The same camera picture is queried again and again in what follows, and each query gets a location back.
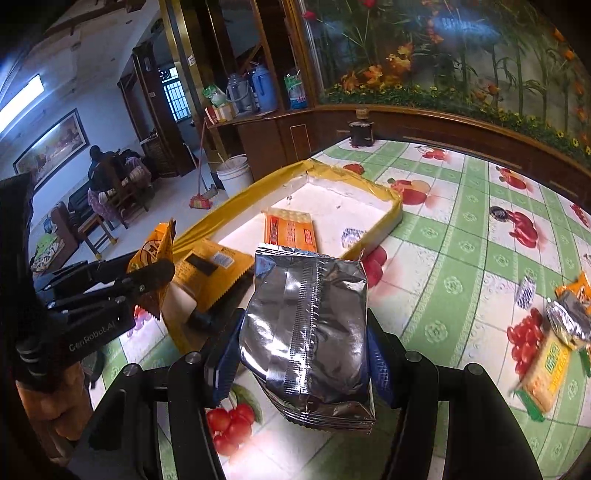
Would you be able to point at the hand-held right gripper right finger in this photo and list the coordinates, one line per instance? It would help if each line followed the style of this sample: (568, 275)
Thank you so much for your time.
(377, 367)

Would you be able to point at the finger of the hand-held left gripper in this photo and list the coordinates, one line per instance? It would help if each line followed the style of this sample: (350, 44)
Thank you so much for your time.
(92, 272)
(147, 281)

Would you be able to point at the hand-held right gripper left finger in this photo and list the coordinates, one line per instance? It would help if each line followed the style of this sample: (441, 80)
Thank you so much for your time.
(221, 367)

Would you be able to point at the orange snack packet black label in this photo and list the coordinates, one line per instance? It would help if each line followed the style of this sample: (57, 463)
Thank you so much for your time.
(224, 288)

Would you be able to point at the large silver foil packet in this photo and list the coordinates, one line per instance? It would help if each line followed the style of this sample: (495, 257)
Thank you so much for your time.
(304, 332)

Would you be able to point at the small white candy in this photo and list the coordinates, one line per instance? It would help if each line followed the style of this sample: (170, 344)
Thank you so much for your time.
(353, 237)
(525, 293)

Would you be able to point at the orange striped cracker packet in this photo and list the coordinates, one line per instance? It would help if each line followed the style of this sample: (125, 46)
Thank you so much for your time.
(291, 230)

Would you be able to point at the green label cracker packet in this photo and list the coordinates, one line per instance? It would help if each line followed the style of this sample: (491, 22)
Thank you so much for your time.
(547, 374)

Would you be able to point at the yellow cardboard tray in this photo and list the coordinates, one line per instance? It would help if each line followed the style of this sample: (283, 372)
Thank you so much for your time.
(323, 203)

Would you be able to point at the person's left hand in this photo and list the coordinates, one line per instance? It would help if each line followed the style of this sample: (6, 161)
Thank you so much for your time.
(60, 410)

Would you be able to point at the wooden stool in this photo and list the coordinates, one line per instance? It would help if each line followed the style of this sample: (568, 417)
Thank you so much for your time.
(94, 235)

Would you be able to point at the wooden chair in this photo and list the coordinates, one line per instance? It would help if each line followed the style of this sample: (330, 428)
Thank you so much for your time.
(127, 194)

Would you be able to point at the red broom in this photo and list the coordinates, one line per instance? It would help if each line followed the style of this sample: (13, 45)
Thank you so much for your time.
(201, 201)

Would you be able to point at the green fruit print tablecloth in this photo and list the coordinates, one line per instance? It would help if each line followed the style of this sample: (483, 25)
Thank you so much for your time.
(461, 277)

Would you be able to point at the white plastic bucket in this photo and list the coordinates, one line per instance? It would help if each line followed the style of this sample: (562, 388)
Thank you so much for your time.
(235, 177)

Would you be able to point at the fluorescent tube light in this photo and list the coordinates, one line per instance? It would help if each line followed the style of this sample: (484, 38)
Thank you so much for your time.
(21, 104)

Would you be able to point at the red white carton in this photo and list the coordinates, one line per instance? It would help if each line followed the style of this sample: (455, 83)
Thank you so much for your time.
(219, 113)

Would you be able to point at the barred window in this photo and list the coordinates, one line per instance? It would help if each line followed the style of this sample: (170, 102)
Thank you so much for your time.
(174, 94)

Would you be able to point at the green white bag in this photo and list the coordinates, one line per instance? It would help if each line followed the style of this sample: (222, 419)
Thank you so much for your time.
(214, 96)

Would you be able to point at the wooden low cabinet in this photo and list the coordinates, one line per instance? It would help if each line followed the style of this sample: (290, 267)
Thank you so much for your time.
(286, 138)

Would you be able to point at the blue thermos flask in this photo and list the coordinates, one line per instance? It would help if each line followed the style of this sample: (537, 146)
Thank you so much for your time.
(262, 90)

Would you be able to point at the dark glass jar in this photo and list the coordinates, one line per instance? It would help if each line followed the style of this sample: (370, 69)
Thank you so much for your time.
(361, 129)

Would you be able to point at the clear water bottle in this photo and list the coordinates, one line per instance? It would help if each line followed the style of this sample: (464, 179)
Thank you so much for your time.
(295, 90)

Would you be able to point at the framed wall picture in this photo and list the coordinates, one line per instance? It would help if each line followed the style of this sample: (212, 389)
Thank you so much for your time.
(51, 145)

